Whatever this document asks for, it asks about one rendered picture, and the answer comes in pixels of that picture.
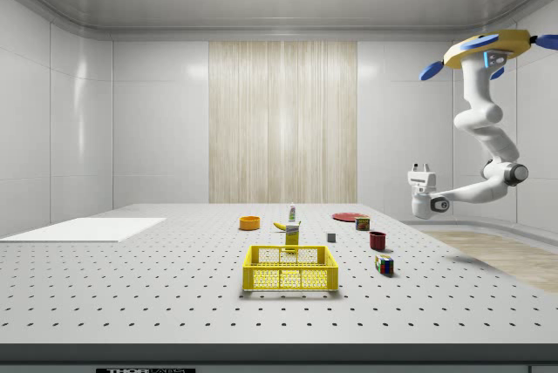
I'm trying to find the yellow carton box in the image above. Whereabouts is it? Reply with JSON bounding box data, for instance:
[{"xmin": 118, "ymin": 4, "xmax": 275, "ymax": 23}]
[{"xmin": 284, "ymin": 222, "xmax": 301, "ymax": 256}]

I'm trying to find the yellow basket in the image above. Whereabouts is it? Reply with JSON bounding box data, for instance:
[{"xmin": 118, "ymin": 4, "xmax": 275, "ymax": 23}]
[{"xmin": 242, "ymin": 244, "xmax": 341, "ymax": 294}]

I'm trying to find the puzzle cube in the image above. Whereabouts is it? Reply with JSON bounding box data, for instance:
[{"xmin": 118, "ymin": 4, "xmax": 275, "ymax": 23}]
[{"xmin": 374, "ymin": 254, "xmax": 396, "ymax": 277}]

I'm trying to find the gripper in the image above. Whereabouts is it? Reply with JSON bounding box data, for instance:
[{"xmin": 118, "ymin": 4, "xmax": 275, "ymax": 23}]
[{"xmin": 406, "ymin": 163, "xmax": 438, "ymax": 195}]

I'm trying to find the dark red mug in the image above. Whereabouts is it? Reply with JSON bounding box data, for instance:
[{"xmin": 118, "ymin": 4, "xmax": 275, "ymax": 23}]
[{"xmin": 368, "ymin": 230, "xmax": 389, "ymax": 253}]

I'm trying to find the white board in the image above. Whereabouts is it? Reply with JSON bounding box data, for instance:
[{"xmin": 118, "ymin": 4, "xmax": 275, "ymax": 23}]
[{"xmin": 0, "ymin": 217, "xmax": 168, "ymax": 243}]

